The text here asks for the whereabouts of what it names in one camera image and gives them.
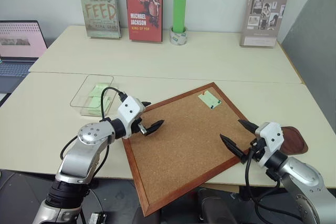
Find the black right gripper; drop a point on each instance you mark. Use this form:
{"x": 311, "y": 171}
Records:
{"x": 257, "y": 149}

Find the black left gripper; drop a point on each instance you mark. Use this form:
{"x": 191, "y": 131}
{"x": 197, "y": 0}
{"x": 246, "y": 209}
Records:
{"x": 137, "y": 128}

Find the wood-framed cork board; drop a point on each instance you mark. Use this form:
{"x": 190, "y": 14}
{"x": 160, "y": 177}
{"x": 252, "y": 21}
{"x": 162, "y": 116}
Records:
{"x": 183, "y": 140}

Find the light green paper note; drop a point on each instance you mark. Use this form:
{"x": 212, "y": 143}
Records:
{"x": 208, "y": 100}

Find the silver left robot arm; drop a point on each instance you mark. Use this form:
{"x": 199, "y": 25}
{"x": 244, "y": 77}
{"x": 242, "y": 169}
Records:
{"x": 78, "y": 155}

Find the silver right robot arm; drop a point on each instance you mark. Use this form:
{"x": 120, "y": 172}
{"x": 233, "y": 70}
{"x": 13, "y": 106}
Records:
{"x": 302, "y": 176}

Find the dark brown wooden tray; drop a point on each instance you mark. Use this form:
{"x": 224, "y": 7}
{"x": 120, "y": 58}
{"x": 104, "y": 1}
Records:
{"x": 292, "y": 140}

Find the green sticky notes pile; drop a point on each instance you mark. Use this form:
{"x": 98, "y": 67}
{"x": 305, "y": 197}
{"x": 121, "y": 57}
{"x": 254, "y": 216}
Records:
{"x": 95, "y": 103}

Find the dark rounded seat shape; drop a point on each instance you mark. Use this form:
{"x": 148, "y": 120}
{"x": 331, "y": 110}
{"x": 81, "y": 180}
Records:
{"x": 215, "y": 205}

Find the clear plastic tray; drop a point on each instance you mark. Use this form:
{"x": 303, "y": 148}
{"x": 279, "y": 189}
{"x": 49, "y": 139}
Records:
{"x": 78, "y": 98}

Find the clear tape roll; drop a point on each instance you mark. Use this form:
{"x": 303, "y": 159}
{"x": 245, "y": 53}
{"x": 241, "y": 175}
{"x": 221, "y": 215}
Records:
{"x": 179, "y": 39}

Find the red Michael Jackson book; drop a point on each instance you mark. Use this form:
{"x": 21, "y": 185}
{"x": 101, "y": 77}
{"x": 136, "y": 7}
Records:
{"x": 144, "y": 9}

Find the green foam block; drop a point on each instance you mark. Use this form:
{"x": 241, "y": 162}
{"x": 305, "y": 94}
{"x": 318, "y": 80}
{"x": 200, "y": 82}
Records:
{"x": 179, "y": 11}

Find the small black box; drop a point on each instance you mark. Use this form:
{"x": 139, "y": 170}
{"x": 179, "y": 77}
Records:
{"x": 97, "y": 218}

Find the grey FEED book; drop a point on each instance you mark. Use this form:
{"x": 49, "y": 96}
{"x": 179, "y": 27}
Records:
{"x": 101, "y": 9}

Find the grey partition panel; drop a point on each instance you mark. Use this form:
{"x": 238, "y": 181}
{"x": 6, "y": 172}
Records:
{"x": 315, "y": 37}

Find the beige Homes book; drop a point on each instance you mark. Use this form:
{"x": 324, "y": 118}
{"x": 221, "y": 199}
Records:
{"x": 265, "y": 14}

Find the open laptop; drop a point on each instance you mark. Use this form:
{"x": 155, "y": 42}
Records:
{"x": 18, "y": 40}

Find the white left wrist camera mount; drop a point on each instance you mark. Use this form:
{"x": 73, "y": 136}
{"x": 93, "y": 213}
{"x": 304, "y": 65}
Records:
{"x": 130, "y": 108}

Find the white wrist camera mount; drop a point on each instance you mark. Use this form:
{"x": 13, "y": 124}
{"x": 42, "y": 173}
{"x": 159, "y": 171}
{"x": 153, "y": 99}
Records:
{"x": 130, "y": 108}
{"x": 271, "y": 134}

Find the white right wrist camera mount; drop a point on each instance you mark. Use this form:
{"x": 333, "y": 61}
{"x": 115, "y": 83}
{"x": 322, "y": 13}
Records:
{"x": 271, "y": 134}

